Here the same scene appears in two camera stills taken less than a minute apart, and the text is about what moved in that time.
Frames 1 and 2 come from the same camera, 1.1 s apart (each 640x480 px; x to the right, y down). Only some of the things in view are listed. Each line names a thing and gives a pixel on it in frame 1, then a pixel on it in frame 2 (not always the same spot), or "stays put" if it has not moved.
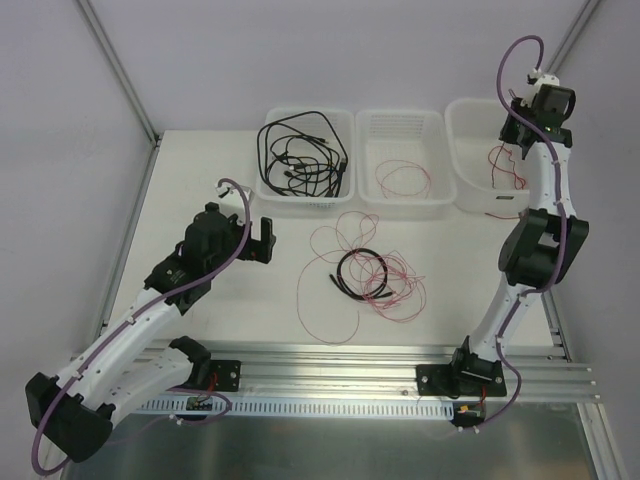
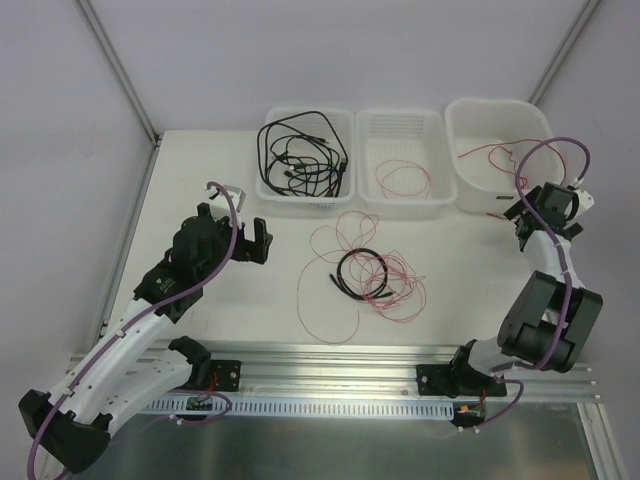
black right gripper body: [515, 132] -> [523, 212]
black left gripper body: [259, 240] stays put
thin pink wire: [348, 267] stays put
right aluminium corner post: [584, 16] stays put
